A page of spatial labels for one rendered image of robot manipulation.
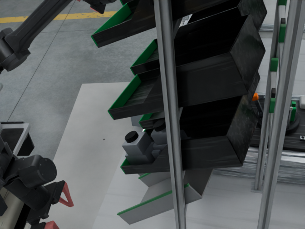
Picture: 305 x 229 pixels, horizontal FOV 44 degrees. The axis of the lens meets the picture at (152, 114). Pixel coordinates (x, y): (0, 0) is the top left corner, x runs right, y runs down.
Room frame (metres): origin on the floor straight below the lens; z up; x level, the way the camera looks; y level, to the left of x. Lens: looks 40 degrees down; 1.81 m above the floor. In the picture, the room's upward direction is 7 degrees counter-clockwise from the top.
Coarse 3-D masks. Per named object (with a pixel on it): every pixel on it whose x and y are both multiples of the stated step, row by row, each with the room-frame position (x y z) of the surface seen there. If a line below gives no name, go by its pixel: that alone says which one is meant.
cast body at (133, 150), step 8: (128, 136) 0.59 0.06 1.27; (136, 136) 0.59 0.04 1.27; (144, 136) 0.59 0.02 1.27; (128, 144) 0.58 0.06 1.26; (136, 144) 0.57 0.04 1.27; (144, 144) 0.58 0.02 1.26; (152, 144) 0.58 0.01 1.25; (128, 152) 0.58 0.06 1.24; (136, 152) 0.57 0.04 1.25; (144, 152) 0.57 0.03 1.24; (152, 152) 0.57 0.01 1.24; (160, 152) 0.56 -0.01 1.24; (128, 160) 0.58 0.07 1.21; (136, 160) 0.57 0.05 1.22; (144, 160) 0.56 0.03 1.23; (152, 160) 0.56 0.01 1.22
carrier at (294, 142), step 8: (304, 96) 0.99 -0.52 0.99; (296, 104) 0.97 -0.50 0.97; (304, 104) 0.95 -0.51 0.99; (256, 112) 0.94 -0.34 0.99; (296, 112) 0.91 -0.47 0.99; (304, 112) 0.93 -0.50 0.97; (288, 120) 0.84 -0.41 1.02; (296, 120) 0.87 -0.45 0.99; (304, 120) 0.89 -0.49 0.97; (256, 128) 0.88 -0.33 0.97; (288, 128) 0.84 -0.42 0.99; (296, 128) 0.85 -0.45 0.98; (304, 128) 0.85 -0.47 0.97; (256, 136) 0.84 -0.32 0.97; (288, 136) 0.83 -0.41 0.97; (296, 136) 0.82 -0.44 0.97; (256, 144) 0.81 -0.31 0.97; (288, 144) 0.79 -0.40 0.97; (296, 144) 0.79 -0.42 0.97; (304, 144) 0.78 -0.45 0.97
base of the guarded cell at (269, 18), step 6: (264, 0) 2.05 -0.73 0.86; (270, 0) 2.04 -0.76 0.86; (276, 0) 2.03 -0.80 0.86; (288, 0) 2.01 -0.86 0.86; (270, 6) 1.97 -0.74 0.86; (288, 6) 1.94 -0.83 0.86; (270, 12) 1.89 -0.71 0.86; (270, 18) 1.83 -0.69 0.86; (180, 24) 1.89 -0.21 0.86; (264, 36) 1.64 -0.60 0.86; (270, 36) 1.64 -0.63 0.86
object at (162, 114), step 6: (258, 78) 0.69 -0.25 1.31; (252, 84) 0.65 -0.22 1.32; (252, 90) 0.64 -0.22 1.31; (252, 96) 0.63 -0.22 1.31; (186, 108) 0.65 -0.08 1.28; (144, 114) 0.73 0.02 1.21; (150, 114) 0.75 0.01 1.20; (156, 114) 0.74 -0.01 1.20; (162, 114) 0.73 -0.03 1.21; (144, 120) 0.70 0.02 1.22; (150, 120) 0.69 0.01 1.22; (156, 120) 0.68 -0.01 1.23; (144, 126) 0.70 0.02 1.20; (150, 126) 0.69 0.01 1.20
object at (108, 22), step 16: (144, 0) 0.51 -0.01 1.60; (176, 0) 0.49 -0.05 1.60; (192, 0) 0.48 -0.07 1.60; (208, 0) 0.47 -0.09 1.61; (224, 0) 0.46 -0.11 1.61; (112, 16) 0.63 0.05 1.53; (128, 16) 0.66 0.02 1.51; (144, 16) 0.52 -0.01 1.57; (176, 16) 0.49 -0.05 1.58; (96, 32) 0.58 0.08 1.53; (112, 32) 0.55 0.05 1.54; (128, 32) 0.53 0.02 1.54
